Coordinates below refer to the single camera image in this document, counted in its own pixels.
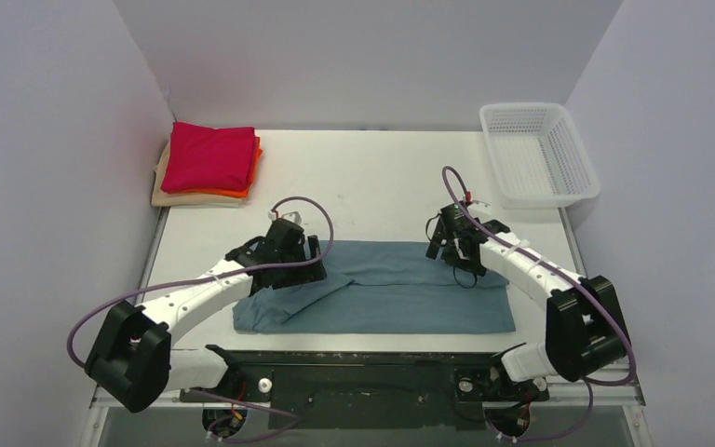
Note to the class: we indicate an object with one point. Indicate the blue-grey t shirt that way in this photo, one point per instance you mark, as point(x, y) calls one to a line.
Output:
point(382, 287)

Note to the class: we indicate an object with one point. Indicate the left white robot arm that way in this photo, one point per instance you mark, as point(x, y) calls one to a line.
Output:
point(134, 356)

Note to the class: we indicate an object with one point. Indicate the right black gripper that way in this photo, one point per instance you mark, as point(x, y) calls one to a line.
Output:
point(447, 245)

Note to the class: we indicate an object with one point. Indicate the folded orange t shirt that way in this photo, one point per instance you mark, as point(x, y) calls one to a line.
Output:
point(244, 193)

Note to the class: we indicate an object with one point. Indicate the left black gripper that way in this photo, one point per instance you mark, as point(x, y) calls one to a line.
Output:
point(307, 271)

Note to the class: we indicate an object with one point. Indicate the folded beige t shirt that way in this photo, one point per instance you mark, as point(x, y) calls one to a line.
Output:
point(160, 198)

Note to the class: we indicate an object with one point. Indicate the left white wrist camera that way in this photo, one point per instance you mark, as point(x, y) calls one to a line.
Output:
point(292, 216)

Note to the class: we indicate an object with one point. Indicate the folded magenta t shirt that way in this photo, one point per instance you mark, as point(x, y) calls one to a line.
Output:
point(203, 157)

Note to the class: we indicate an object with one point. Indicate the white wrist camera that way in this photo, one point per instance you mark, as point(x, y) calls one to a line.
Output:
point(476, 207)
point(292, 216)

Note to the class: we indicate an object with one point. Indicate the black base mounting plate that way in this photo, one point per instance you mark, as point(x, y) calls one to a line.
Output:
point(397, 412)

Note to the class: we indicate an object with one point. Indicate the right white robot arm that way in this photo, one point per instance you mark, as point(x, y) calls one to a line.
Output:
point(584, 329)

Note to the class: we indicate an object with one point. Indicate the white plastic basket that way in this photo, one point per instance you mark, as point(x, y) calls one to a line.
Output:
point(538, 159)

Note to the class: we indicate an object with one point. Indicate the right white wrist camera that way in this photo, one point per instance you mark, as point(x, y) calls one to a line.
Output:
point(476, 207)

